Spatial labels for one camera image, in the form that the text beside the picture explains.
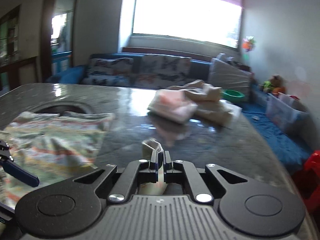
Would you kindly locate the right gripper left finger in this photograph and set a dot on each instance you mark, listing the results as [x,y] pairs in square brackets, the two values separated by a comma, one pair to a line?
[154,166]

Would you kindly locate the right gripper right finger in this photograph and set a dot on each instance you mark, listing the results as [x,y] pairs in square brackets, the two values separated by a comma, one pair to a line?
[167,165]

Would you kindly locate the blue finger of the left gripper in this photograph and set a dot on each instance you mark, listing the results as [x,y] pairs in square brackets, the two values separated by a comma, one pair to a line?
[19,173]

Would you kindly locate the colourful patterned baby garment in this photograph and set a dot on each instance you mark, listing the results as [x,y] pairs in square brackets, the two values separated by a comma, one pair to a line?
[54,147]

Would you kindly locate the pink packaged folded clothes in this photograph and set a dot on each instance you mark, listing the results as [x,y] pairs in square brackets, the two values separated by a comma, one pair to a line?
[172,105]

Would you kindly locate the beige folded cloth pile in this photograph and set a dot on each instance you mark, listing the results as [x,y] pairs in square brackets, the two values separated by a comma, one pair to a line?
[210,105]

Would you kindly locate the green plastic basin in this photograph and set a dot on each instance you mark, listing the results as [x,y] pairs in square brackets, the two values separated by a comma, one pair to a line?
[233,95]

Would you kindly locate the butterfly print cushion right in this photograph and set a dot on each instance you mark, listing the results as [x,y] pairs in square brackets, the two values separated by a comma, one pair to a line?
[162,71]

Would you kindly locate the butterfly print cushion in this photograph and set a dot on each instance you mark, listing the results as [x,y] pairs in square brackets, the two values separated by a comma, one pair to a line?
[109,72]
[162,71]

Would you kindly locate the butterfly print cushion left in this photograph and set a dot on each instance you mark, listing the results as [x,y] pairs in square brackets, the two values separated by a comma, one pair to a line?
[109,72]

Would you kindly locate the blue sofa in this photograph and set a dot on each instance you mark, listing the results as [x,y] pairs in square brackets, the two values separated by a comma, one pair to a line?
[199,69]

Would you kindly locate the grey pillow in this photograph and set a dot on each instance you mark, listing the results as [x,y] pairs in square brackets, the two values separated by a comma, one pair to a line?
[224,75]

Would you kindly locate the blue small cabinet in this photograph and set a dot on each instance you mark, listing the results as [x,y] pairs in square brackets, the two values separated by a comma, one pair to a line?
[61,61]

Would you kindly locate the clear plastic storage box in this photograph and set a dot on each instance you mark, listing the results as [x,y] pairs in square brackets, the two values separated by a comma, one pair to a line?
[287,113]

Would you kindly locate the red plastic stool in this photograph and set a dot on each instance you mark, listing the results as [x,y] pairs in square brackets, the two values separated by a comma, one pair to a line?
[307,182]

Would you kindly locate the plush toy pile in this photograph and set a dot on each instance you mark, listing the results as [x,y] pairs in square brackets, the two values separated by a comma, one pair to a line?
[274,85]

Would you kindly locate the colourful pinwheel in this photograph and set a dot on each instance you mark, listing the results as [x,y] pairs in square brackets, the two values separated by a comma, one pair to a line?
[248,43]

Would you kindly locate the window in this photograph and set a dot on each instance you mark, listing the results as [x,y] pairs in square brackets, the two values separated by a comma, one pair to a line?
[214,21]

